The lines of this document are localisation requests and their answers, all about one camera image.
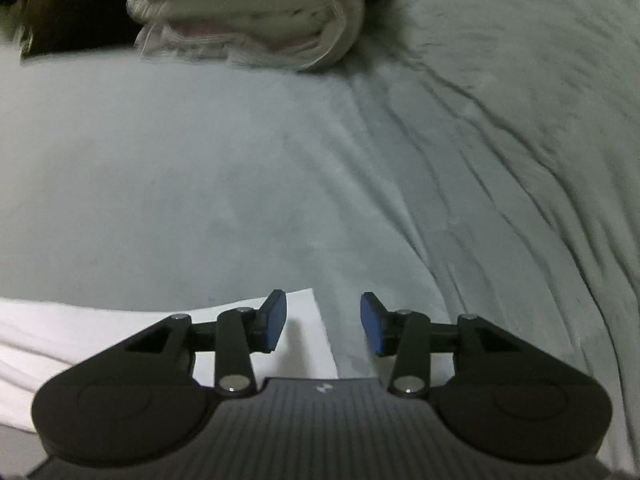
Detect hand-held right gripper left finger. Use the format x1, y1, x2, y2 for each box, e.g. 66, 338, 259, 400
125, 289, 288, 401

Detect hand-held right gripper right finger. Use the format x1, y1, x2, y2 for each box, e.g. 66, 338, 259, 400
360, 291, 521, 400

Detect white shorts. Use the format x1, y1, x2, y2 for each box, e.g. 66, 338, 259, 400
0, 287, 341, 433

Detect grey velvet bed sheet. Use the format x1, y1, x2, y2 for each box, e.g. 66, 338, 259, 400
0, 45, 451, 480

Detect grey quilted bedspread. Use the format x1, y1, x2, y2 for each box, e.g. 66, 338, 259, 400
350, 0, 640, 461

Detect folded grey pink quilt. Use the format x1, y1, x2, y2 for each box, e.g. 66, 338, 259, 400
126, 0, 431, 72

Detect dark brown plush cushion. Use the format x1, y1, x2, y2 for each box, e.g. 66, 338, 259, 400
20, 0, 166, 61

